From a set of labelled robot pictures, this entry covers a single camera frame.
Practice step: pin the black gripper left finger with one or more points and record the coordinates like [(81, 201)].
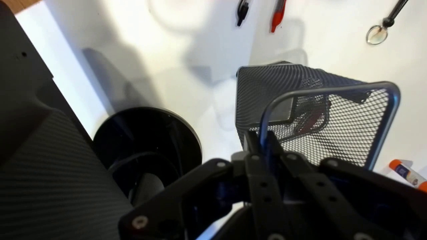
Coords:
[(255, 177)]

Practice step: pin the black pen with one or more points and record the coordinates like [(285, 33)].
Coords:
[(241, 11)]

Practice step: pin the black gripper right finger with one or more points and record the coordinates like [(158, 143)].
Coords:
[(355, 195)]

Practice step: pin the red pen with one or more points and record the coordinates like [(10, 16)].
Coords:
[(277, 15)]

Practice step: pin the orange capped glue stick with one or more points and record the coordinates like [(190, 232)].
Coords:
[(407, 172)]

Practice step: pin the black mesh pen holder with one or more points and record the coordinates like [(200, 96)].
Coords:
[(347, 124)]

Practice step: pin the red pocket knife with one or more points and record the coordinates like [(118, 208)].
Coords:
[(317, 116)]

